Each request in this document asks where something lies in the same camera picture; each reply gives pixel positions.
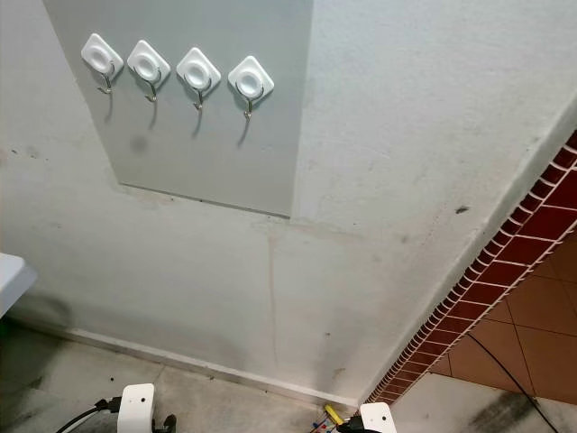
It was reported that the white table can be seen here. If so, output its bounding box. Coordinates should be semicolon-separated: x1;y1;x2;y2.
0;253;40;318

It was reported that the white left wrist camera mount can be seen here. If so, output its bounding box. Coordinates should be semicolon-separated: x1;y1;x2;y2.
117;383;156;433

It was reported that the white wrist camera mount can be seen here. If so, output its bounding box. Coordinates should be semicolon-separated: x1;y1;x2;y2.
360;402;398;433
117;383;156;433

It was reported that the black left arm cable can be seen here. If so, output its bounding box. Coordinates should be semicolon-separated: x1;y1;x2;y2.
54;396;123;433

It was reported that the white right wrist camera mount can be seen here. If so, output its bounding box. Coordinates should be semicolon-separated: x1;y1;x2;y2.
360;402;398;433

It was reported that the grey wall board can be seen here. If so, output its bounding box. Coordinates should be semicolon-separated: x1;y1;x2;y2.
43;0;315;220

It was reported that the black floor cable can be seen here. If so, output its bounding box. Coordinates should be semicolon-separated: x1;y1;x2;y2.
463;333;540;404

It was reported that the white square wall hook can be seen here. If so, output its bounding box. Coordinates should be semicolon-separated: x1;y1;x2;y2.
126;39;172;103
176;47;223;111
227;55;275;118
80;32;124;95

